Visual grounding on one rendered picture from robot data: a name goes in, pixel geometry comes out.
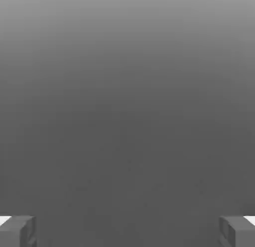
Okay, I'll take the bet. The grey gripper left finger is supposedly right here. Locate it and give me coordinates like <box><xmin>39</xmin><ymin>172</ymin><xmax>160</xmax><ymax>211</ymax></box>
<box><xmin>0</xmin><ymin>215</ymin><xmax>37</xmax><ymax>247</ymax></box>

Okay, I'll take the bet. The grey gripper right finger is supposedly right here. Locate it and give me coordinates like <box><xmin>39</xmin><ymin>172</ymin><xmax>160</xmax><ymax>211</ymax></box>
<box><xmin>218</xmin><ymin>215</ymin><xmax>255</xmax><ymax>247</ymax></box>

